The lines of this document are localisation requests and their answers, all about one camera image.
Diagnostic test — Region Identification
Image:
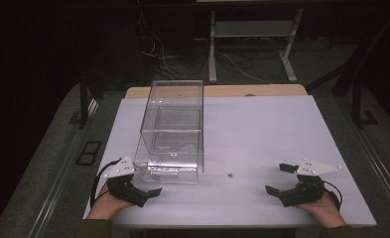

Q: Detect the clear acrylic box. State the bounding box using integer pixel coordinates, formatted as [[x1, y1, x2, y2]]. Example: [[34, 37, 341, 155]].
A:
[[133, 79, 205, 184]]

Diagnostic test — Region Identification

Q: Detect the white table cover sheet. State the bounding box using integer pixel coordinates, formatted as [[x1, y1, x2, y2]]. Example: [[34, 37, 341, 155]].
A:
[[82, 94, 377, 230]]

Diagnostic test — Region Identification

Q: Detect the person's sleeve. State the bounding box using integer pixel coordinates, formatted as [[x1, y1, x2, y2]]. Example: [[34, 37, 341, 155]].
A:
[[77, 218, 113, 238], [318, 223, 390, 238]]

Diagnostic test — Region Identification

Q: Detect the white metal stand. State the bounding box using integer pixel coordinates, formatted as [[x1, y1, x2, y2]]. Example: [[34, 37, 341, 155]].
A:
[[207, 7, 305, 84]]

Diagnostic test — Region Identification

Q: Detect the black metal stand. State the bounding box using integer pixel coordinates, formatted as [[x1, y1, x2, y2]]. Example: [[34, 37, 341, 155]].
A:
[[330, 9, 390, 129], [67, 70, 101, 130]]

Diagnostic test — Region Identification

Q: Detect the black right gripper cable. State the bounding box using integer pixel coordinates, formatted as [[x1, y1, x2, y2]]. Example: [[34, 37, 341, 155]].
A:
[[323, 179, 344, 212]]

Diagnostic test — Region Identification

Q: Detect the black floor cable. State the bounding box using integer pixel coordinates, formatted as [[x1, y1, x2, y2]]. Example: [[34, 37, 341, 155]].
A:
[[169, 49, 283, 80]]

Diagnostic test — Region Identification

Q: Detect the person's left hand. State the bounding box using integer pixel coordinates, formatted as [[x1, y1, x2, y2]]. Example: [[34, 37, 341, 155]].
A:
[[86, 182, 135, 220]]

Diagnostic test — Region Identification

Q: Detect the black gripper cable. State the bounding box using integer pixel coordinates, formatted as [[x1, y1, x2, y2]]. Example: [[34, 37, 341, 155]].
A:
[[323, 179, 344, 212], [89, 158, 123, 208]]

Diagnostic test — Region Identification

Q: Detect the white floor cable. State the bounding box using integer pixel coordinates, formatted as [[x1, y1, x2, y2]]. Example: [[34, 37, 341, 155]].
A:
[[139, 13, 273, 85]]

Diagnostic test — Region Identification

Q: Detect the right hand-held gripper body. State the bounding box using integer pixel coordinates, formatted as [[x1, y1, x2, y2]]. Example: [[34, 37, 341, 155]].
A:
[[278, 158, 342, 208]]

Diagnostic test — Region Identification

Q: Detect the person's right sleeve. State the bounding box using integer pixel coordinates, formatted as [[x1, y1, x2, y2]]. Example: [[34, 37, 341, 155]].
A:
[[318, 223, 390, 238]]

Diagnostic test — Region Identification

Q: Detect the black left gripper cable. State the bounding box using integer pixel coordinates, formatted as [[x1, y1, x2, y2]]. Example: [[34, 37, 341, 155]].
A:
[[89, 158, 123, 208]]

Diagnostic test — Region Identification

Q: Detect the black rectangular floor frame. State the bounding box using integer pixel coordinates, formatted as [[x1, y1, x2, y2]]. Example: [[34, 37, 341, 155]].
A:
[[75, 140, 103, 167]]

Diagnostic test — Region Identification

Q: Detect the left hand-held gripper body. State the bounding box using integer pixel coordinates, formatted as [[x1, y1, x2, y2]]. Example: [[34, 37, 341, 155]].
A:
[[103, 156, 151, 208]]

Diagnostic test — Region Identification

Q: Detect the person's right hand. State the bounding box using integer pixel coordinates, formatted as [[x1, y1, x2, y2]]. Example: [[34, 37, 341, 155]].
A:
[[296, 190, 347, 229]]

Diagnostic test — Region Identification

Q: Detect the person's left sleeve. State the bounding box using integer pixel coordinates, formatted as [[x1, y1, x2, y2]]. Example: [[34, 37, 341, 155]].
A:
[[77, 218, 113, 238]]

